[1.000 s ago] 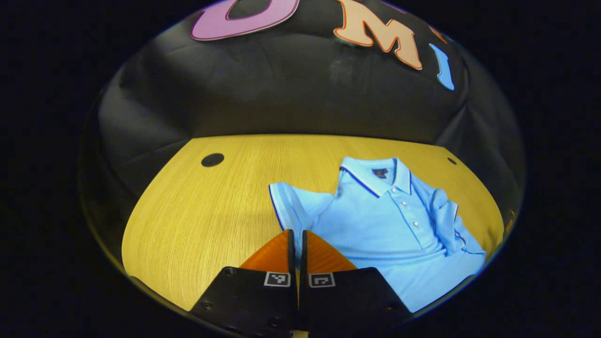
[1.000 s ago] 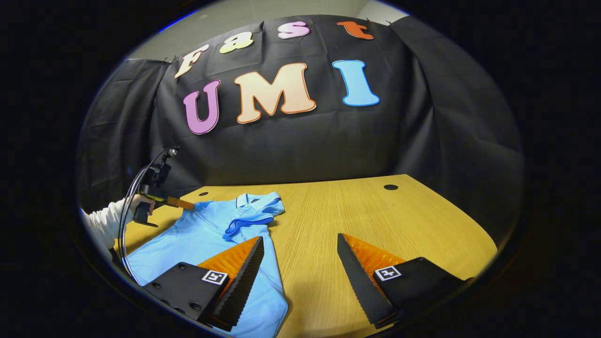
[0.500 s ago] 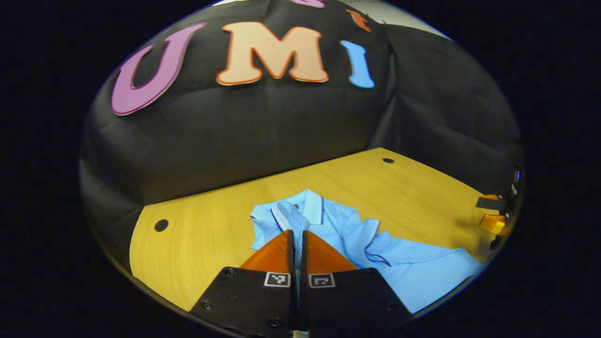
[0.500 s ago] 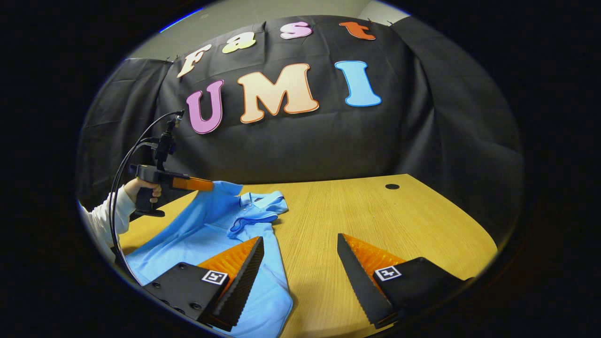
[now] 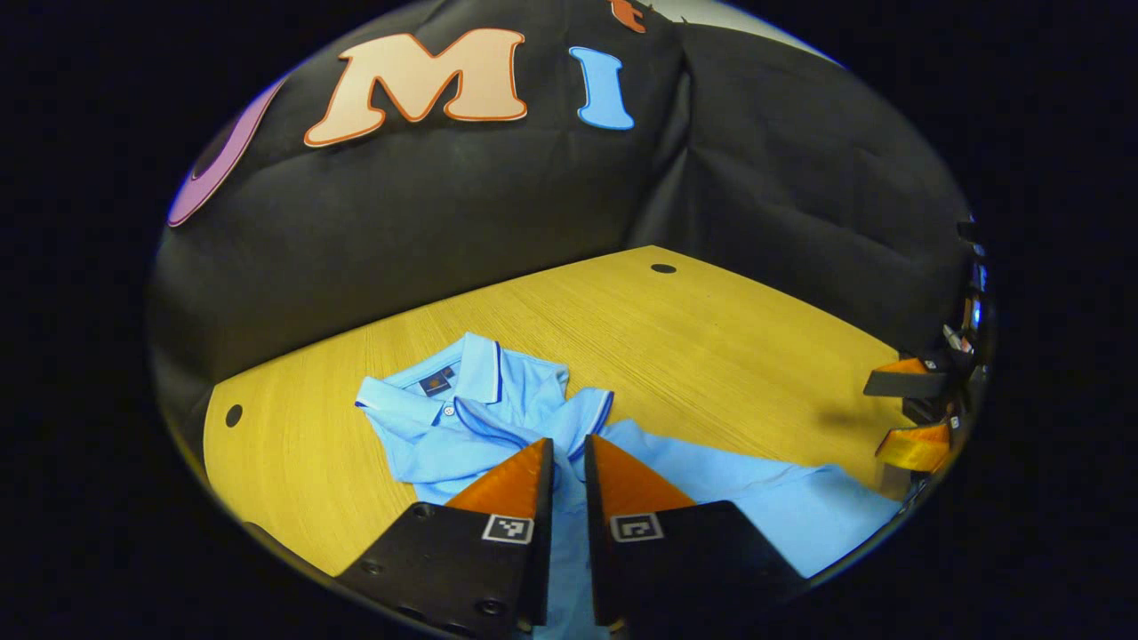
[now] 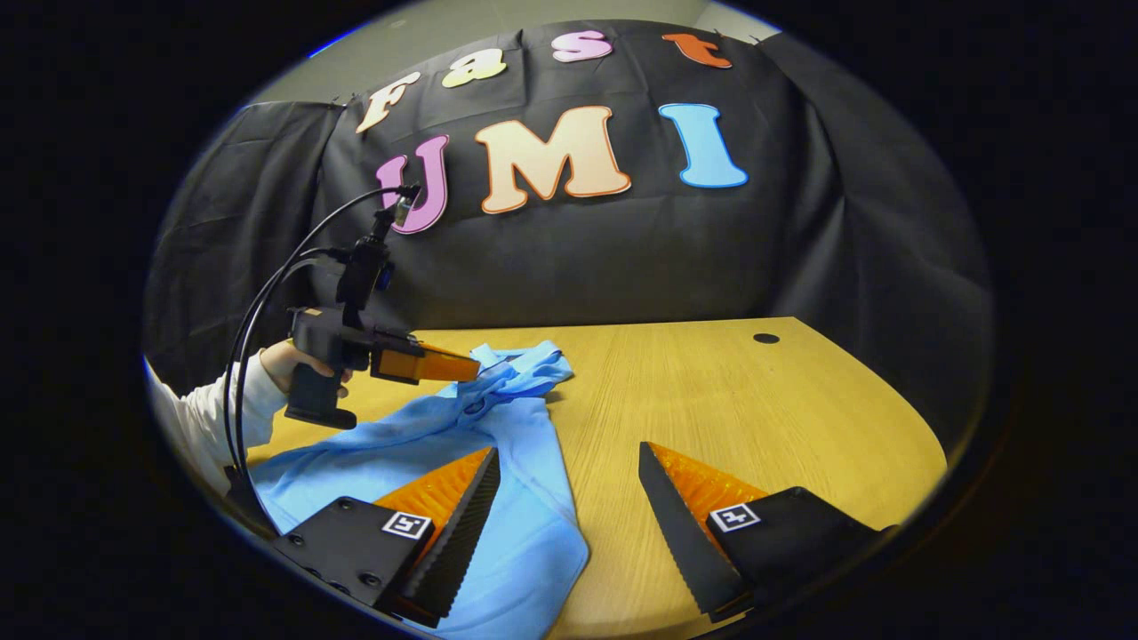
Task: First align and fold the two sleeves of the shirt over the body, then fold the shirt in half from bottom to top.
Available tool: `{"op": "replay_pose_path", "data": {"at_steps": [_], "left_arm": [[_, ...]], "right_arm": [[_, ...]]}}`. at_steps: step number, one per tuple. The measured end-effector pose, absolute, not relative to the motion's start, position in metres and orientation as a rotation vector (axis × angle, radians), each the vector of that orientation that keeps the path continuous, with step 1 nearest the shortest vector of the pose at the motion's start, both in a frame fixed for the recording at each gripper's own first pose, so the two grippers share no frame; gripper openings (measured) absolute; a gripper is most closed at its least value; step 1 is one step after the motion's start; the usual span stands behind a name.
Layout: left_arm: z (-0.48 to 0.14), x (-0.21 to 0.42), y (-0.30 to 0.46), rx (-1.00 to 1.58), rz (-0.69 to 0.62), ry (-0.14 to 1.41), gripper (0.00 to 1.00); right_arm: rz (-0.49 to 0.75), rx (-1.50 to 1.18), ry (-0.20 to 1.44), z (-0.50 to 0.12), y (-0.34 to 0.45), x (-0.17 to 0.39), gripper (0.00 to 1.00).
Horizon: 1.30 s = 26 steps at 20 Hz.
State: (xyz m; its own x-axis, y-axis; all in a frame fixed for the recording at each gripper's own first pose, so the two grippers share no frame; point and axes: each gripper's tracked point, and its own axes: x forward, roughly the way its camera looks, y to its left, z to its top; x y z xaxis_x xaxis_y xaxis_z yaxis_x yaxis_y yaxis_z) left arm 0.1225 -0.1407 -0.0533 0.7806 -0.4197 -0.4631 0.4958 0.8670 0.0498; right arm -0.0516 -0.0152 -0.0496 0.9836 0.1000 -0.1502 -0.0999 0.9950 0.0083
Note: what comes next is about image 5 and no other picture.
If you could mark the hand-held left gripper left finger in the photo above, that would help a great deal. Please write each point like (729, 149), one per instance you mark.
(524, 498)

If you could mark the black backdrop cloth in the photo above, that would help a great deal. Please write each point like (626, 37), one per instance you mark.
(444, 204)

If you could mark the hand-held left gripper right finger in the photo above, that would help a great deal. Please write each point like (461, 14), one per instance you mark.
(613, 498)

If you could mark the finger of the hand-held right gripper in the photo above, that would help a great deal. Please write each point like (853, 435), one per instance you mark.
(902, 382)
(916, 449)

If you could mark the light blue T-shirt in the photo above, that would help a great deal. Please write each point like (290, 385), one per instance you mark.
(711, 480)

